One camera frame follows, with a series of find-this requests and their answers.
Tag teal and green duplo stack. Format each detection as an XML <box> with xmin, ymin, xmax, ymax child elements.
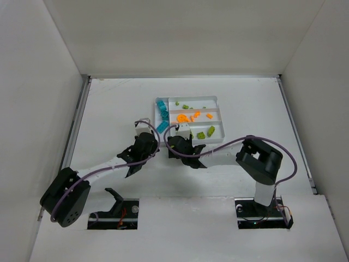
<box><xmin>157</xmin><ymin>100</ymin><xmax>169</xmax><ymax>121</ymax></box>

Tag teal duplo brick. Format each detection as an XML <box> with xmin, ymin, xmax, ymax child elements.
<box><xmin>157</xmin><ymin>121</ymin><xmax>169</xmax><ymax>134</ymax></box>

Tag white divided tray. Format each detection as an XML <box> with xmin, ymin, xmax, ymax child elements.
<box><xmin>154</xmin><ymin>96</ymin><xmax>225</xmax><ymax>145</ymax></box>

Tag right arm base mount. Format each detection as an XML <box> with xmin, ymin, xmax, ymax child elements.
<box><xmin>234</xmin><ymin>198</ymin><xmax>294</xmax><ymax>229</ymax></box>

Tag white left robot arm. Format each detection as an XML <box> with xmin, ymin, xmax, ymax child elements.
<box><xmin>40</xmin><ymin>132</ymin><xmax>160</xmax><ymax>228</ymax></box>

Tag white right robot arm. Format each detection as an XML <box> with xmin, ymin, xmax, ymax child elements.
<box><xmin>167</xmin><ymin>135</ymin><xmax>283</xmax><ymax>206</ymax></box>

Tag green duplo brick from stack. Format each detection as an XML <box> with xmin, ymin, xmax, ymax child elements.
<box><xmin>207</xmin><ymin>126</ymin><xmax>215</xmax><ymax>138</ymax></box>

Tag orange lego pieces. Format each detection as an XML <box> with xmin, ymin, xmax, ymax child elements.
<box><xmin>173</xmin><ymin>111</ymin><xmax>218</xmax><ymax>123</ymax></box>

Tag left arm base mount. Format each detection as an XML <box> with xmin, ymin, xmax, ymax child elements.
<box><xmin>87</xmin><ymin>188</ymin><xmax>140</xmax><ymax>230</ymax></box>

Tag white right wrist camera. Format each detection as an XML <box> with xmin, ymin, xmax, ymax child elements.
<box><xmin>176</xmin><ymin>122</ymin><xmax>191</xmax><ymax>139</ymax></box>

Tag small green lego pieces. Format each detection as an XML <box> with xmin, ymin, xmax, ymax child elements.
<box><xmin>175</xmin><ymin>101</ymin><xmax>194</xmax><ymax>110</ymax></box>

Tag small green duplo brick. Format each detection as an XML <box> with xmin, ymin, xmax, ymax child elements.
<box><xmin>196</xmin><ymin>132</ymin><xmax>206</xmax><ymax>139</ymax></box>

